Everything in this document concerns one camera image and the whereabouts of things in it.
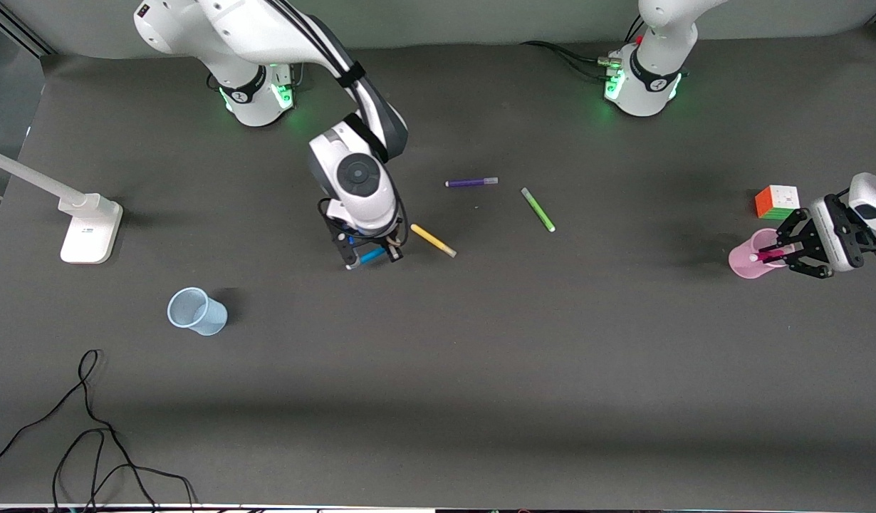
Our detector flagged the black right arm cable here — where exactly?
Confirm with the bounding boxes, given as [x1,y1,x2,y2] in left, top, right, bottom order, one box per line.
[266,0,392,161]

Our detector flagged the black left arm base cables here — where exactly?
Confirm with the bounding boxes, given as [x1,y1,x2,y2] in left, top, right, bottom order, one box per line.
[518,14,649,81]

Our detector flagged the green marker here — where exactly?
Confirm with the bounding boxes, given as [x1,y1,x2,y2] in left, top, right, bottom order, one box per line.
[521,187,556,233]

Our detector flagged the translucent blue plastic cup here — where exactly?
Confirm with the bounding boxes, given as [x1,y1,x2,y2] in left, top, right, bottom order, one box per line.
[167,286,229,337]

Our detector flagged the white stand with base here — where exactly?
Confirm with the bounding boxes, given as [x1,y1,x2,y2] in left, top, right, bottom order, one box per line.
[0,146,124,265]

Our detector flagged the dark metal frame rail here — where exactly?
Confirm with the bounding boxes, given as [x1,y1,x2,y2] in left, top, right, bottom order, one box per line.
[0,11,56,58]

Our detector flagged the translucent pink plastic cup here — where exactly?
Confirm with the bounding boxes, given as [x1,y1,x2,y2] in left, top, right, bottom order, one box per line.
[728,227,796,279]

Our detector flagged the thin black table cable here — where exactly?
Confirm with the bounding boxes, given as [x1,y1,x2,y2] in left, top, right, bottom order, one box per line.
[0,348,197,511]

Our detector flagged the multicoloured puzzle cube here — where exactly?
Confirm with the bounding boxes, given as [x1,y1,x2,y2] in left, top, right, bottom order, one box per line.
[754,185,801,221]

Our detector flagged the yellow marker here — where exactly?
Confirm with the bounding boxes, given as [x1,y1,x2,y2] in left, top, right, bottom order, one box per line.
[410,223,458,259]

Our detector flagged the blue marker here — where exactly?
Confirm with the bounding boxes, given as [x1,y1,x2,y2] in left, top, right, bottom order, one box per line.
[347,247,387,271]

